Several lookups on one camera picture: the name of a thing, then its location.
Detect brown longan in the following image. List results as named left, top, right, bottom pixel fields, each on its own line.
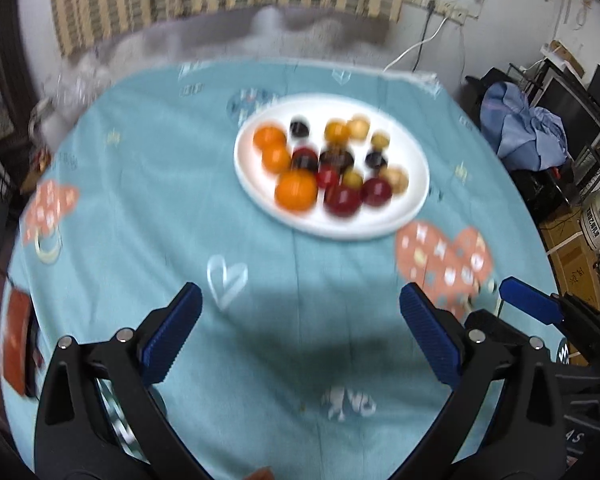
left=347, top=116, right=371, bottom=141

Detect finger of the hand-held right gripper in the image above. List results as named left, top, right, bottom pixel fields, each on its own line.
left=499, top=276, right=600, bottom=363

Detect red-brown box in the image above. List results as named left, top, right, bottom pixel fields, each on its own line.
left=2, top=289, right=35, bottom=397

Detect large dark plum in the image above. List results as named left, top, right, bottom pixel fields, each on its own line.
left=319, top=146, right=355, bottom=171

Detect tan round fruit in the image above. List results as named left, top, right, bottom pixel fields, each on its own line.
left=382, top=166, right=410, bottom=193

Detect white cable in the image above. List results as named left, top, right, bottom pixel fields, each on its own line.
left=383, top=14, right=452, bottom=74

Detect grey cloth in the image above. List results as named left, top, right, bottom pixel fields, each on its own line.
left=95, top=5, right=392, bottom=68

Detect red plum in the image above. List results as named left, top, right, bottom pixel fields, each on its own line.
left=323, top=184, right=363, bottom=218

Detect cardboard box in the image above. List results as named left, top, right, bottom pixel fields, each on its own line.
left=544, top=230, right=600, bottom=312

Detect blue cloth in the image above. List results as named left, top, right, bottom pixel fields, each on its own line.
left=480, top=81, right=570, bottom=172

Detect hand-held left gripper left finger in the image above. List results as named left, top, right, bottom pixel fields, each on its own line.
left=32, top=282, right=208, bottom=480

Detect orange-brown tomato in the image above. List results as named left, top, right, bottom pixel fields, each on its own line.
left=274, top=169, right=320, bottom=211

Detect clear plastic bag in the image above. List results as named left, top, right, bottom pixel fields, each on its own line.
left=39, top=54, right=112, bottom=107

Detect small orange mandarin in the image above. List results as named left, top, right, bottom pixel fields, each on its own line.
left=325, top=119, right=351, bottom=143

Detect white oval plate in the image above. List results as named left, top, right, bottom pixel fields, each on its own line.
left=233, top=92, right=431, bottom=241

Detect white power strip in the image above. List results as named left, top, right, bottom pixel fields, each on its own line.
left=404, top=0, right=470, bottom=24

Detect dark monitor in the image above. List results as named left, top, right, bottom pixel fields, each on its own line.
left=534, top=74, right=600, bottom=147

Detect black cable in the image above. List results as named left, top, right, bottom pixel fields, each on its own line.
left=413, top=4, right=435, bottom=72

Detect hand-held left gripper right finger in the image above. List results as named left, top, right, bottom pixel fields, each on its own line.
left=398, top=281, right=567, bottom=480

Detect teal printed tablecloth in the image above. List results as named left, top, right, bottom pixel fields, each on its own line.
left=0, top=57, right=581, bottom=480

